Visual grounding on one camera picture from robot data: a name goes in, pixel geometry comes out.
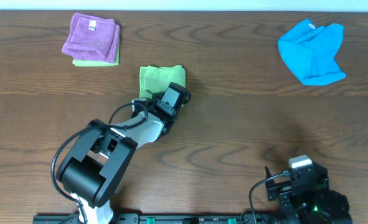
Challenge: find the green microfiber cloth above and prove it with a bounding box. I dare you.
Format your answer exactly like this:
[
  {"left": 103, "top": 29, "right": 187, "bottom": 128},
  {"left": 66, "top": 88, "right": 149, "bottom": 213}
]
[{"left": 139, "top": 65, "right": 186, "bottom": 99}]

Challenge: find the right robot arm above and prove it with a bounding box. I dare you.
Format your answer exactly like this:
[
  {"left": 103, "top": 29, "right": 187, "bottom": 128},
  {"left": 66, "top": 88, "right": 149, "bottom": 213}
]
[{"left": 265, "top": 163, "right": 352, "bottom": 224}]

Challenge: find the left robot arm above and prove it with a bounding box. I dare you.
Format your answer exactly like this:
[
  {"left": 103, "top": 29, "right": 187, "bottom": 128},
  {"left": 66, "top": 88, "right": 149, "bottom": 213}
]
[{"left": 50, "top": 87, "right": 191, "bottom": 223}]

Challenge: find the light green folded cloth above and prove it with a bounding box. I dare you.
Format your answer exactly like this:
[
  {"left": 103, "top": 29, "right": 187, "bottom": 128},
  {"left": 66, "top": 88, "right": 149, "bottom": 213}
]
[{"left": 72, "top": 47, "right": 120, "bottom": 67}]

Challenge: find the purple folded cloth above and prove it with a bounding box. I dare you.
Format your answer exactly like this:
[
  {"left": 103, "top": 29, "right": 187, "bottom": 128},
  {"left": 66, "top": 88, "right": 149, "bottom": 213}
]
[{"left": 62, "top": 13, "right": 120, "bottom": 63}]

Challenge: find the blue crumpled cloth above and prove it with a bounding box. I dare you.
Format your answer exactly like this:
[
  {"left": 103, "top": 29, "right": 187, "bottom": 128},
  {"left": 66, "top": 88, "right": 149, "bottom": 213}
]
[{"left": 278, "top": 19, "right": 346, "bottom": 86}]

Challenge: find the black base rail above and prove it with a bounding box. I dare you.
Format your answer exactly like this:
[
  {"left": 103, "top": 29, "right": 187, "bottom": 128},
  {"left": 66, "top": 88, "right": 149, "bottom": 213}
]
[{"left": 32, "top": 212, "right": 278, "bottom": 224}]

